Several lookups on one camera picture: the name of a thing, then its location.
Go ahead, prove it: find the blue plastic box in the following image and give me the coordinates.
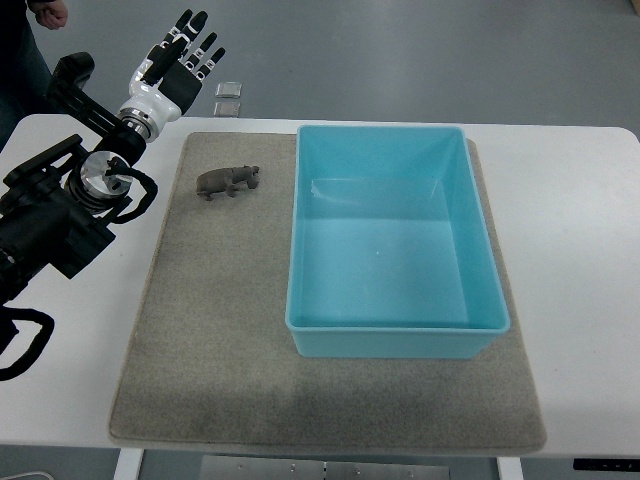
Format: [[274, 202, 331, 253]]
[[285, 125, 511, 359]]

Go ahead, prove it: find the grey metal table base plate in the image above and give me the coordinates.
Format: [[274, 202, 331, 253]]
[[199, 456, 451, 480]]

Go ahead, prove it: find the lower silver floor plate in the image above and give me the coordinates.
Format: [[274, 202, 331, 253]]
[[214, 101, 241, 118]]

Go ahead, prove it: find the upper silver floor plate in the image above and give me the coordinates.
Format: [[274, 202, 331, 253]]
[[215, 82, 242, 99]]

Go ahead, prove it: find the black table control panel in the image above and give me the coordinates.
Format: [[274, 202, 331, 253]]
[[573, 458, 640, 473]]

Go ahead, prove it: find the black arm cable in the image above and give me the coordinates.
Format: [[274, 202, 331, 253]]
[[0, 308, 55, 382]]

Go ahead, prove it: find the brown toy hippo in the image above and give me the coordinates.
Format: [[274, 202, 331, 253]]
[[196, 166, 260, 201]]

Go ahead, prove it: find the person in dark clothes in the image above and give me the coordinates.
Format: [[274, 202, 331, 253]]
[[1, 1, 68, 145]]

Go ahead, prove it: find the grey felt mat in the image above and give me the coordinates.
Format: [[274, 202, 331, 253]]
[[108, 133, 546, 457]]

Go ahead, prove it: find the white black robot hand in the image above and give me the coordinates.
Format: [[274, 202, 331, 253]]
[[118, 9, 225, 123]]

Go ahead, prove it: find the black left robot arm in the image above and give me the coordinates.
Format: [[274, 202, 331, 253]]
[[1, 10, 225, 302]]

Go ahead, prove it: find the silver floor plate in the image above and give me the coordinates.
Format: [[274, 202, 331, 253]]
[[214, 101, 241, 118], [215, 82, 242, 99]]

